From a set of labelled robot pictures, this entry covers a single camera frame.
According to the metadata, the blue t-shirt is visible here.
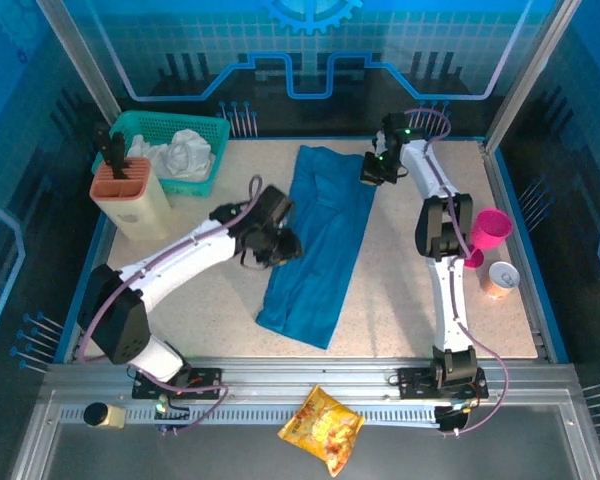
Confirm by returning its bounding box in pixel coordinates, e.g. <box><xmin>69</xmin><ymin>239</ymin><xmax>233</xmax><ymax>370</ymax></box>
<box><xmin>255</xmin><ymin>144</ymin><xmax>378</xmax><ymax>351</ymax></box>

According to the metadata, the white t-shirt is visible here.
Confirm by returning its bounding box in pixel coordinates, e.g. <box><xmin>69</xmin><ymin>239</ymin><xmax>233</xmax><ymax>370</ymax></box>
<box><xmin>127</xmin><ymin>128</ymin><xmax>217</xmax><ymax>182</ymax></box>

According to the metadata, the pink plastic goblet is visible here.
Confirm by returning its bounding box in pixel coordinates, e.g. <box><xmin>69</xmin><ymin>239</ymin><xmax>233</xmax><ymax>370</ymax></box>
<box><xmin>462</xmin><ymin>207</ymin><xmax>513</xmax><ymax>271</ymax></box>

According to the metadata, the cream knife block brown top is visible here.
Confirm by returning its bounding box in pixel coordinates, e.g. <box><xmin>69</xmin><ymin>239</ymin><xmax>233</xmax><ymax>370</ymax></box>
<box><xmin>88</xmin><ymin>155</ymin><xmax>172</xmax><ymax>242</ymax></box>

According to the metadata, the teal plastic basket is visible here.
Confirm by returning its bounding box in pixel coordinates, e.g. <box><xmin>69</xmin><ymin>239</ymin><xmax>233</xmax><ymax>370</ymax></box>
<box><xmin>90</xmin><ymin>110</ymin><xmax>232</xmax><ymax>197</ymax></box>

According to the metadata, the orange drink can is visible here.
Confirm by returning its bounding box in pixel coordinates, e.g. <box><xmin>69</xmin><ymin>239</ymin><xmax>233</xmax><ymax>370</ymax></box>
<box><xmin>480</xmin><ymin>260</ymin><xmax>522</xmax><ymax>301</ymax></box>

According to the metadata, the yellow snack bag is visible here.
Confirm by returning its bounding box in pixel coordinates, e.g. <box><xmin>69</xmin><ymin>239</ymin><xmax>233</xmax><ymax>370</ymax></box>
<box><xmin>278</xmin><ymin>383</ymin><xmax>366</xmax><ymax>478</ymax></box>

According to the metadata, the cream bottle black cap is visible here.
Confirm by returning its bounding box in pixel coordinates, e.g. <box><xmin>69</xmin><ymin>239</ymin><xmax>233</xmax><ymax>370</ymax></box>
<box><xmin>82</xmin><ymin>401</ymin><xmax>128</xmax><ymax>431</ymax></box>

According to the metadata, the aluminium front rail frame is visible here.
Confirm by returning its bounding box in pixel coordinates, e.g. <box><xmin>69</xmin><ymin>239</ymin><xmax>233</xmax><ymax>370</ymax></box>
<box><xmin>9</xmin><ymin>356</ymin><xmax>600</xmax><ymax>480</ymax></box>

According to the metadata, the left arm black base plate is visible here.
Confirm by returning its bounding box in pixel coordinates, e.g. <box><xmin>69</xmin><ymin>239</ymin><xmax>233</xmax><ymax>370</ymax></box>
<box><xmin>132</xmin><ymin>367</ymin><xmax>224</xmax><ymax>401</ymax></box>

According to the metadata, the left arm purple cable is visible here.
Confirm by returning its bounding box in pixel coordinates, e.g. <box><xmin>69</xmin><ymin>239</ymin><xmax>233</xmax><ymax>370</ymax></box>
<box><xmin>77</xmin><ymin>174</ymin><xmax>231</xmax><ymax>437</ymax></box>

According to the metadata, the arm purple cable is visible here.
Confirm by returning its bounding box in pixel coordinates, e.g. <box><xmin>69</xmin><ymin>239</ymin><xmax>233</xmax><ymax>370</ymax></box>
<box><xmin>404</xmin><ymin>107</ymin><xmax>511</xmax><ymax>437</ymax></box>
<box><xmin>77</xmin><ymin>174</ymin><xmax>231</xmax><ymax>437</ymax></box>

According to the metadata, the slotted grey cable duct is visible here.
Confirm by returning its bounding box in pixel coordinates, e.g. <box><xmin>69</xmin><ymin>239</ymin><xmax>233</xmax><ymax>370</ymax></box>
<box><xmin>58</xmin><ymin>406</ymin><xmax>442</xmax><ymax>427</ymax></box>

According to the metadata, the aluminium frame post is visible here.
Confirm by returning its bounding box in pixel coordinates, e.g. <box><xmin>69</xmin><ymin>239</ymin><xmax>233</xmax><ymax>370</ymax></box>
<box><xmin>35</xmin><ymin>0</ymin><xmax>124</xmax><ymax>127</ymax></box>
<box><xmin>484</xmin><ymin>0</ymin><xmax>584</xmax><ymax>152</ymax></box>

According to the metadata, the black handled knife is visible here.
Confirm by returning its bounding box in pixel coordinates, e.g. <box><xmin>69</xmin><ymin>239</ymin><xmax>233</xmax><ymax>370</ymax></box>
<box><xmin>93</xmin><ymin>121</ymin><xmax>112</xmax><ymax>162</ymax></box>
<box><xmin>109</xmin><ymin>130</ymin><xmax>131</xmax><ymax>180</ymax></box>

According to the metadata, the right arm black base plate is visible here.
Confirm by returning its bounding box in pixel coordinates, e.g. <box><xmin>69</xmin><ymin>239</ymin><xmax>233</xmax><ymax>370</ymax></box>
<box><xmin>396</xmin><ymin>366</ymin><xmax>490</xmax><ymax>401</ymax></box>

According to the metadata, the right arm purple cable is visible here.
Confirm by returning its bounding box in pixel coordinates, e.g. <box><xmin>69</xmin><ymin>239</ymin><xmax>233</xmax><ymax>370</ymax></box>
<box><xmin>404</xmin><ymin>107</ymin><xmax>511</xmax><ymax>437</ymax></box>

